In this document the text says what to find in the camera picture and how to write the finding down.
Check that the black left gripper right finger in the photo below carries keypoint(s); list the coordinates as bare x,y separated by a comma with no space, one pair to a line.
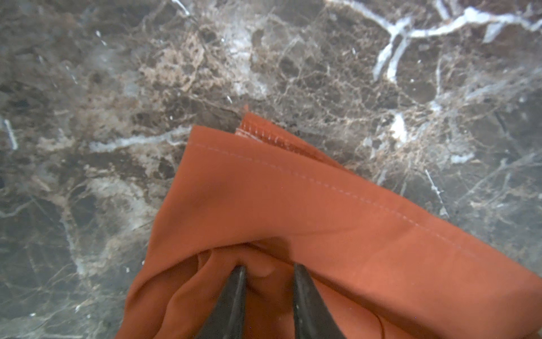
312,318

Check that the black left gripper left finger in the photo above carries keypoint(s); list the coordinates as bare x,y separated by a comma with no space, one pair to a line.
226,321

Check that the rust orange skirt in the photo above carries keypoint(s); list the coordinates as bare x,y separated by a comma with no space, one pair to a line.
264,199

